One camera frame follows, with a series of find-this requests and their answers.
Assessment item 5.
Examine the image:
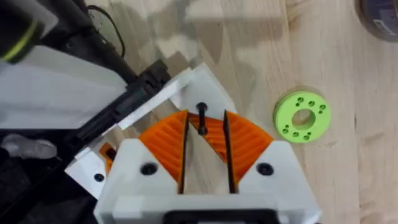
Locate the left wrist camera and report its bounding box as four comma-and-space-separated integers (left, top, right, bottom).
40, 0, 138, 83

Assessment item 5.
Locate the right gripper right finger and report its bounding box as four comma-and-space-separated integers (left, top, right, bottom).
223, 110, 313, 197

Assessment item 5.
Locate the black screw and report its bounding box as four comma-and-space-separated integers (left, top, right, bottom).
196, 102, 209, 136

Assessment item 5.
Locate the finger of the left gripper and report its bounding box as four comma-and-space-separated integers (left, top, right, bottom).
169, 63, 237, 162

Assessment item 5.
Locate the black cable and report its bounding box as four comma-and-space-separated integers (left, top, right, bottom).
86, 4, 126, 60

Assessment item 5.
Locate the dark tape roll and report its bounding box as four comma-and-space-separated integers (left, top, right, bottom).
355, 0, 398, 43

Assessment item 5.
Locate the green disc with holes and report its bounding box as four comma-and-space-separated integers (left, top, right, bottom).
273, 90, 331, 144

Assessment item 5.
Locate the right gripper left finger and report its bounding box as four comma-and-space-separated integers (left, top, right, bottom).
99, 110, 190, 198

